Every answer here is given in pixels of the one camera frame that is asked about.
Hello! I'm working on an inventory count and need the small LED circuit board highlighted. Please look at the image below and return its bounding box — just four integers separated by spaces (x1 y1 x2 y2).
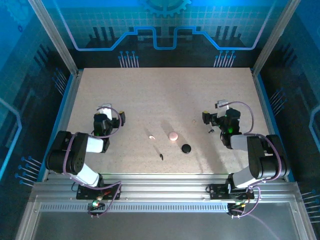
87 197 106 218
226 199 249 219

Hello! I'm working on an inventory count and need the grey metal panel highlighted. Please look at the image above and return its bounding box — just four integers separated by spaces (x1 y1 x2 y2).
14 194 316 240

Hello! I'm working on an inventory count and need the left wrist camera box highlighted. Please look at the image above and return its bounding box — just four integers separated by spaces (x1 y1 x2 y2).
96 104 113 120

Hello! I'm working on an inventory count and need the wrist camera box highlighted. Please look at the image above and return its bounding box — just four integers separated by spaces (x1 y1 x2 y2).
96 104 113 120
215 99 230 118

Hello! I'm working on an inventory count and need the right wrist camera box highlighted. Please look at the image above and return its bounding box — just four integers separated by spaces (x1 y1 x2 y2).
215 99 230 118

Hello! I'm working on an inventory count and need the aluminium table side rail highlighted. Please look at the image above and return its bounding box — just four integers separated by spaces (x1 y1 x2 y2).
251 69 295 181
42 71 83 182

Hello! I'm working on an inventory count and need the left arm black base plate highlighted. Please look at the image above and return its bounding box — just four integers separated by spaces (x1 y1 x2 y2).
75 183 123 201

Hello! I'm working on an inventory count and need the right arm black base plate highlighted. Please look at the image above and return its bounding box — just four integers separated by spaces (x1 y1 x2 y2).
206 183 255 201

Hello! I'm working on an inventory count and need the aluminium frame cross rail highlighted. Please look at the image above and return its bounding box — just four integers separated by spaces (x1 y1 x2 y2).
29 173 301 203

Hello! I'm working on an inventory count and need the slotted grey cable duct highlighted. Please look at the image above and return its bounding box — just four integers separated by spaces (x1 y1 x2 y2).
39 203 230 213

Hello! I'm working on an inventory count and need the aluminium frame post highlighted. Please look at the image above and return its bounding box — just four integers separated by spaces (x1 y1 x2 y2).
250 0 303 76
27 0 81 76

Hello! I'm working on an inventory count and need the purple cable over panel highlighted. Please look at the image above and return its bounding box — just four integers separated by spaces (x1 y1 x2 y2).
232 208 280 240

